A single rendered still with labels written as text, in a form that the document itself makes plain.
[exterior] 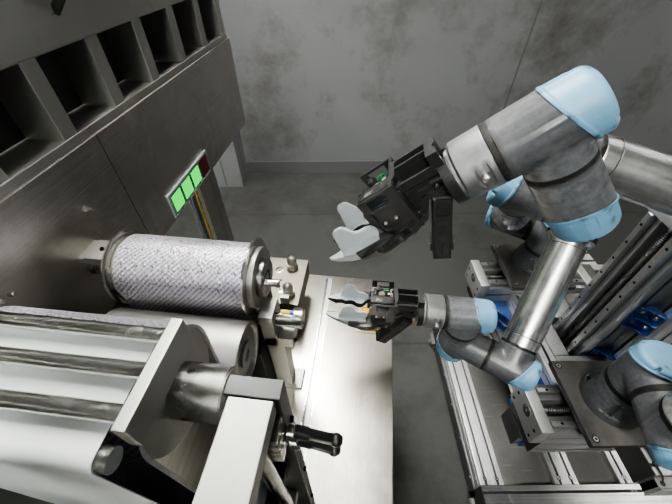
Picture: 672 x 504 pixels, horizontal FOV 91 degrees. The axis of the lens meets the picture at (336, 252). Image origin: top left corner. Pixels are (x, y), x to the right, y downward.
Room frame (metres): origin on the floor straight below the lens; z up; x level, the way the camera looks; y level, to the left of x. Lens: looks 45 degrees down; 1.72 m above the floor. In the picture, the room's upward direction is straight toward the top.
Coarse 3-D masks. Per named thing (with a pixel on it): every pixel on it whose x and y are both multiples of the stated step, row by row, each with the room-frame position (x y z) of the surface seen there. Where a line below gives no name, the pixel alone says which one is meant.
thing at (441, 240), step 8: (432, 200) 0.34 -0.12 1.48; (440, 200) 0.34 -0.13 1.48; (448, 200) 0.33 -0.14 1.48; (432, 208) 0.34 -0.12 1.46; (440, 208) 0.34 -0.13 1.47; (448, 208) 0.33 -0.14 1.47; (432, 216) 0.34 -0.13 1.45; (440, 216) 0.34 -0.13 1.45; (448, 216) 0.33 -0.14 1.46; (432, 224) 0.35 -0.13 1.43; (440, 224) 0.33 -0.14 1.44; (448, 224) 0.33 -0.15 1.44; (432, 232) 0.35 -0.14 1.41; (440, 232) 0.33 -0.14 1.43; (448, 232) 0.33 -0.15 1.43; (432, 240) 0.34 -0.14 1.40; (440, 240) 0.33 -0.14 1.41; (448, 240) 0.33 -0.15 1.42; (432, 248) 0.34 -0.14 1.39; (440, 248) 0.33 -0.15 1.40; (448, 248) 0.33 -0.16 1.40; (440, 256) 0.33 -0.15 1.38; (448, 256) 0.33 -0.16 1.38
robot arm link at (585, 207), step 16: (592, 160) 0.31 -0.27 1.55; (576, 176) 0.30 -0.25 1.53; (592, 176) 0.30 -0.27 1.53; (608, 176) 0.32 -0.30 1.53; (544, 192) 0.31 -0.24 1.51; (560, 192) 0.30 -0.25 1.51; (576, 192) 0.30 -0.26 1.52; (592, 192) 0.30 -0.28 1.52; (608, 192) 0.31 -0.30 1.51; (544, 208) 0.32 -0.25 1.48; (560, 208) 0.30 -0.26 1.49; (576, 208) 0.30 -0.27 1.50; (592, 208) 0.30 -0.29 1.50; (608, 208) 0.30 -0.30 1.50; (560, 224) 0.30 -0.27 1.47; (576, 224) 0.30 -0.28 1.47; (592, 224) 0.29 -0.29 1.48; (608, 224) 0.29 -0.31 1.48; (576, 240) 0.30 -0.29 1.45
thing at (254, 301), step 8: (256, 248) 0.43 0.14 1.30; (264, 248) 0.45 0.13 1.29; (256, 256) 0.41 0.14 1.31; (264, 256) 0.44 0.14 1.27; (112, 264) 0.40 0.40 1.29; (256, 264) 0.40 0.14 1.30; (248, 272) 0.38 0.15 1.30; (112, 280) 0.38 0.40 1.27; (248, 280) 0.37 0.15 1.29; (248, 288) 0.36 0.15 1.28; (248, 296) 0.35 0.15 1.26; (256, 296) 0.37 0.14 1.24; (256, 304) 0.36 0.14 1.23
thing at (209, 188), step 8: (208, 176) 1.23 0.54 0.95; (208, 184) 1.23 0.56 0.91; (216, 184) 1.27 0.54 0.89; (208, 192) 1.23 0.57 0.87; (216, 192) 1.25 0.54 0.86; (208, 200) 1.23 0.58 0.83; (216, 200) 1.23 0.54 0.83; (208, 208) 1.24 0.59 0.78; (216, 208) 1.23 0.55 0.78; (224, 208) 1.28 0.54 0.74; (216, 216) 1.23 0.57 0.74; (224, 216) 1.26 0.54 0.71; (216, 224) 1.23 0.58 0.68; (224, 224) 1.24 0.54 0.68; (216, 232) 1.24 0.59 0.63; (224, 232) 1.23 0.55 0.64; (224, 240) 1.23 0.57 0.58; (232, 240) 1.27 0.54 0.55
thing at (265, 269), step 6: (264, 258) 0.43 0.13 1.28; (258, 264) 0.41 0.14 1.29; (264, 264) 0.41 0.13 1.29; (270, 264) 0.43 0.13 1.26; (258, 270) 0.39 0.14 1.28; (264, 270) 0.40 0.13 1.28; (270, 270) 0.43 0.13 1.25; (258, 276) 0.39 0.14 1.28; (264, 276) 0.40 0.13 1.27; (270, 276) 0.42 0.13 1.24; (258, 282) 0.38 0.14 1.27; (258, 288) 0.37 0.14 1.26; (264, 288) 0.39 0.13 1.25; (258, 294) 0.37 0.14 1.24; (264, 294) 0.38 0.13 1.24
